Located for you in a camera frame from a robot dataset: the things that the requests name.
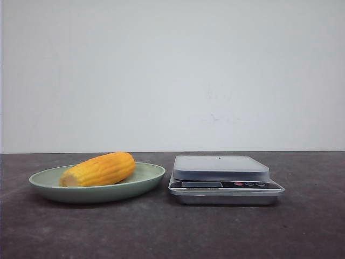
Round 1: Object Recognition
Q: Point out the green plate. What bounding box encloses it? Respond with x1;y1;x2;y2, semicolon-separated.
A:
29;162;165;203

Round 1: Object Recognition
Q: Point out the yellow corn cob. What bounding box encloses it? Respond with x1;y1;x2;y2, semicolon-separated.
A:
59;152;136;187

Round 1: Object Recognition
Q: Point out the silver digital kitchen scale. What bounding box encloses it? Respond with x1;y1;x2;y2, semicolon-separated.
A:
168;155;285;206

